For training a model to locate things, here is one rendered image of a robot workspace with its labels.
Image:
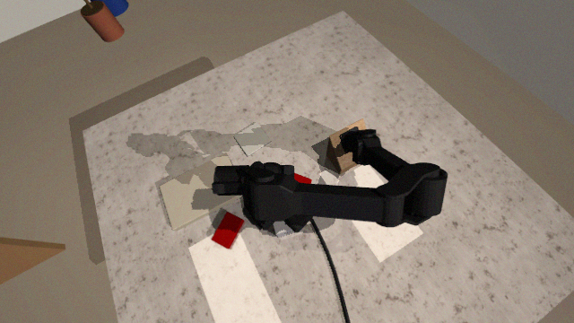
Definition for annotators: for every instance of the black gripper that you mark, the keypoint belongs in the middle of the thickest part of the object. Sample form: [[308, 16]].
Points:
[[296, 222]]

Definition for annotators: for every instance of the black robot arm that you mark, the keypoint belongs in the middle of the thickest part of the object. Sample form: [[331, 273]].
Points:
[[414, 192]]

